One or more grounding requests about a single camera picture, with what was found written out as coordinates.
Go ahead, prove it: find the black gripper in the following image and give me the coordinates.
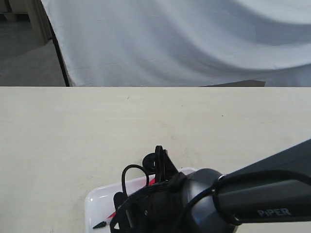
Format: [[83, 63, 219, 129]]
[[109, 146, 191, 233]]

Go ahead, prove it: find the red flag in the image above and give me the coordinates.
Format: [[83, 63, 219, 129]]
[[92, 178, 156, 230]]

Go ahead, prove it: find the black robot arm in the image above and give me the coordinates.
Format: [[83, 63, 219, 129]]
[[109, 140, 311, 233]]

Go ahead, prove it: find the black plastic rounded device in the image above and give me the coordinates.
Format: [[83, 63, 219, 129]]
[[142, 153, 156, 175]]

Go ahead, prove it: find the white plastic tray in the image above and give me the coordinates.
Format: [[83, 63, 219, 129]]
[[84, 167, 197, 233]]

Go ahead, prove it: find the black backdrop stand pole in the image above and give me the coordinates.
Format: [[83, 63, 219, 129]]
[[49, 21, 70, 87]]

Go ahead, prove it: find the white backdrop cloth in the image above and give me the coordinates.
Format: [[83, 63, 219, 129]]
[[42, 0, 311, 86]]

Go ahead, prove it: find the black cable loop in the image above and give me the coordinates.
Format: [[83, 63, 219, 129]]
[[121, 165, 150, 197]]

